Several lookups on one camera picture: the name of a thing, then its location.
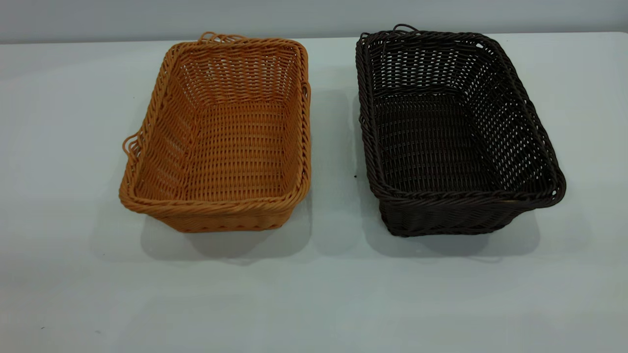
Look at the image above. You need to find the light brown wicker basket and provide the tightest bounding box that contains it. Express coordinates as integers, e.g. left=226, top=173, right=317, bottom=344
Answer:
left=119, top=31, right=313, bottom=233

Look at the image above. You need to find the dark brown wicker basket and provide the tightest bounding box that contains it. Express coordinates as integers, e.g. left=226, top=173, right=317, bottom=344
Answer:
left=355, top=24, right=567, bottom=238

